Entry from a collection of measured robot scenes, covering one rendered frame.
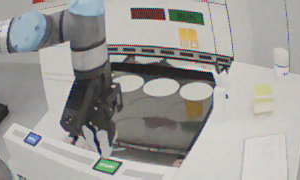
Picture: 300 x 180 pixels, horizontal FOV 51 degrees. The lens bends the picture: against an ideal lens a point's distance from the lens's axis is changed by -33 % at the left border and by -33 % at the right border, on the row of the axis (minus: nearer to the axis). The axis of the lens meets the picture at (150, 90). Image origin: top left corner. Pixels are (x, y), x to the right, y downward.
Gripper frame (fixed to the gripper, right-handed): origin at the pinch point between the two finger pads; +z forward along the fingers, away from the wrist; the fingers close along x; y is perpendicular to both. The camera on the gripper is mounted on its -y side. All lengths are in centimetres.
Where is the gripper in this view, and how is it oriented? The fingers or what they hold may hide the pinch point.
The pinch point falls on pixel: (102, 156)
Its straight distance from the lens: 88.9
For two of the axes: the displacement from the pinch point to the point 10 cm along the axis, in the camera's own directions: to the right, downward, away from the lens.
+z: 0.9, 8.7, 4.8
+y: 3.7, -4.7, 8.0
